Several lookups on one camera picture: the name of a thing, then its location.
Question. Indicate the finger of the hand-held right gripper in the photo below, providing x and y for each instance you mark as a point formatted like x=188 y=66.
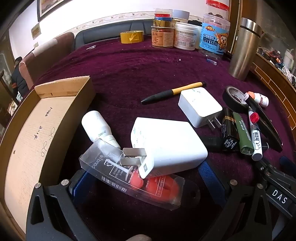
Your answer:
x=266 y=168
x=288 y=162

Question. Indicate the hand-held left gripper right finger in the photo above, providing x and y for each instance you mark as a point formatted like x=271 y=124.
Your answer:
x=210 y=178

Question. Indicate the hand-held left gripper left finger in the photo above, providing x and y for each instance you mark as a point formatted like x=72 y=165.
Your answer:
x=77 y=185

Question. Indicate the large white charger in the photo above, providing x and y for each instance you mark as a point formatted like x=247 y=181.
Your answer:
x=171 y=143

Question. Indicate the clear package with orange item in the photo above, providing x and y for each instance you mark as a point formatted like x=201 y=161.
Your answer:
x=157 y=185

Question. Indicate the brown cardboard box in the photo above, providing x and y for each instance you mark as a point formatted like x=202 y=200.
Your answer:
x=30 y=139

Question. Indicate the small white charger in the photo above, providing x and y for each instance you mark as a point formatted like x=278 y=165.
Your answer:
x=198 y=106

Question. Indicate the black and yellow pen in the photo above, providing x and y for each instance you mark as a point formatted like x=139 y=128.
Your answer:
x=161 y=94

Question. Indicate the white marker with red cap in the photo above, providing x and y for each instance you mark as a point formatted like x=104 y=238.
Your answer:
x=256 y=143

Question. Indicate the long black case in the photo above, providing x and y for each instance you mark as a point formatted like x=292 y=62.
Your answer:
x=266 y=122

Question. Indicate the black lipstick tube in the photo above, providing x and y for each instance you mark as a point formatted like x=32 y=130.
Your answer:
x=229 y=134

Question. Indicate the white bottle with orange cap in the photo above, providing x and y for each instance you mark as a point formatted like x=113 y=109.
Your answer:
x=260 y=99

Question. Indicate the black electrical tape roll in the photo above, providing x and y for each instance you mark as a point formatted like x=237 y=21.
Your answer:
x=227 y=98

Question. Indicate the small clear cap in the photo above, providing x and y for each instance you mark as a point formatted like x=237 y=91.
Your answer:
x=211 y=61

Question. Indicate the stainless steel thermos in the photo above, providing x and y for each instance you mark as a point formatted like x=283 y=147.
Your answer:
x=245 y=48

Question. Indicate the maroon tablecloth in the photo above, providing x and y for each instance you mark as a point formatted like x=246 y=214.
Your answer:
x=129 y=69

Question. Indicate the brown armchair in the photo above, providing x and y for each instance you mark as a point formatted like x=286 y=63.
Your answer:
x=46 y=55

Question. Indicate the small shiny scrap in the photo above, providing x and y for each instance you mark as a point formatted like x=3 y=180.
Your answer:
x=91 y=47

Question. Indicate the blue label clear jar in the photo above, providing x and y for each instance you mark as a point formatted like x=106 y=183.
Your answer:
x=214 y=37

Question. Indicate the white plastic tub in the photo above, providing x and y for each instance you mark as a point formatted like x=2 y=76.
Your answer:
x=187 y=37

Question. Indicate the orange label jar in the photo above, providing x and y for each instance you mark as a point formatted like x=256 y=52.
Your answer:
x=161 y=38

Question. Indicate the dark leather sofa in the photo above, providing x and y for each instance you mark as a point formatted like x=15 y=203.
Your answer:
x=104 y=32

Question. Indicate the yellow tape roll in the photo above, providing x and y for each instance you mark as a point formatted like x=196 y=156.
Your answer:
x=131 y=37

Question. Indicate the grey tape roll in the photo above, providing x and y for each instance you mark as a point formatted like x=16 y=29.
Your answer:
x=180 y=15

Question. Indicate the stacked coloured tape rolls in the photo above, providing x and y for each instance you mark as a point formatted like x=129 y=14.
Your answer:
x=163 y=17

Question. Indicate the red lid clear jar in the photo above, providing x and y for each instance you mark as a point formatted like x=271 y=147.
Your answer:
x=217 y=7

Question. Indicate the small wall plaque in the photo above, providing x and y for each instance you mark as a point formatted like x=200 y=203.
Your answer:
x=35 y=31

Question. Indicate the framed wall picture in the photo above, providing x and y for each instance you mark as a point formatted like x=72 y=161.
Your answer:
x=53 y=7

